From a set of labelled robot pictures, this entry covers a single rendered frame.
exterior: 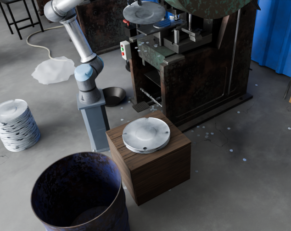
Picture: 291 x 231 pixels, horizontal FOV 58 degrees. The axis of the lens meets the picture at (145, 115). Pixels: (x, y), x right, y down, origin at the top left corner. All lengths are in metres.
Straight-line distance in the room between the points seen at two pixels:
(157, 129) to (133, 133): 0.15
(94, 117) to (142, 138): 0.44
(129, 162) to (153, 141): 0.19
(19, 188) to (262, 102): 2.07
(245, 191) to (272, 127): 0.68
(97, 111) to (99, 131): 0.18
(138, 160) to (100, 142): 0.59
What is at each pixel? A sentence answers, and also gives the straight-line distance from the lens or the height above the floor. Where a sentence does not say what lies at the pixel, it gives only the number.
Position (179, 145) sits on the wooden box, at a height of 0.35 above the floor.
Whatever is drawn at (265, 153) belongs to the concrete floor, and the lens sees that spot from 2.09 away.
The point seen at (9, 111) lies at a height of 0.31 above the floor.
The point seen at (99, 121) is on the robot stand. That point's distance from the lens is 1.90.
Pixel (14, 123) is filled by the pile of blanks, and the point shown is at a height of 0.27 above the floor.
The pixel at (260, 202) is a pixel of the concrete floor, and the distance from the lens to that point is 1.82.
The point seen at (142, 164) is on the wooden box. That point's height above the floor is 0.35.
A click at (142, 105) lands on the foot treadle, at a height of 0.16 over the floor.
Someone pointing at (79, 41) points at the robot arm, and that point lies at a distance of 1.80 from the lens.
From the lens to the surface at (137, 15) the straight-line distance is 1.96.
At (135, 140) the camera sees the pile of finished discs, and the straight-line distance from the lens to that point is 1.58.
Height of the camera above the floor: 1.47
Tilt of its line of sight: 39 degrees down
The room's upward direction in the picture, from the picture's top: 6 degrees counter-clockwise
